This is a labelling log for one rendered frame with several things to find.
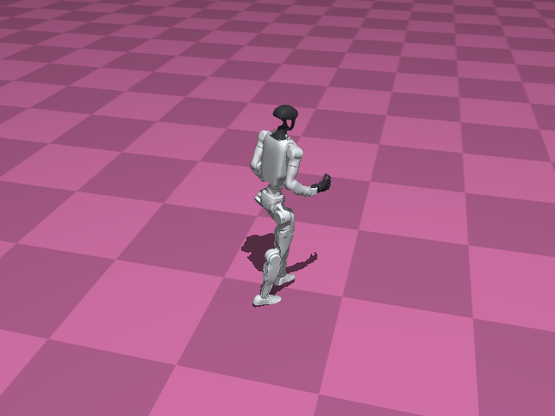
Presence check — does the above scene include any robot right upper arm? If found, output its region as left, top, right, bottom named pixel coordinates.
left=284, top=144, right=304, bottom=191

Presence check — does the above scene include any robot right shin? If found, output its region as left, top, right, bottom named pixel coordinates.
left=261, top=254, right=283, bottom=299

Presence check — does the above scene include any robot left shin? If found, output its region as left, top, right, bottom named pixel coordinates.
left=274, top=226, right=290, bottom=277

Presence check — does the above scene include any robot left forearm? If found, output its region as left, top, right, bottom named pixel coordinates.
left=251, top=169, right=266, bottom=182

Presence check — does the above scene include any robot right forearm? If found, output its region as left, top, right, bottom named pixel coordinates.
left=291, top=181, right=317, bottom=198

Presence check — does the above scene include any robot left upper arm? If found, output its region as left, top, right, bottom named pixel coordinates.
left=251, top=130, right=269, bottom=172

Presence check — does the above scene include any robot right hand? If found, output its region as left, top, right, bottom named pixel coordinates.
left=310, top=173, right=331, bottom=193

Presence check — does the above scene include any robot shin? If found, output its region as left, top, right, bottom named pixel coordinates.
left=261, top=254, right=283, bottom=299
left=274, top=226, right=290, bottom=277

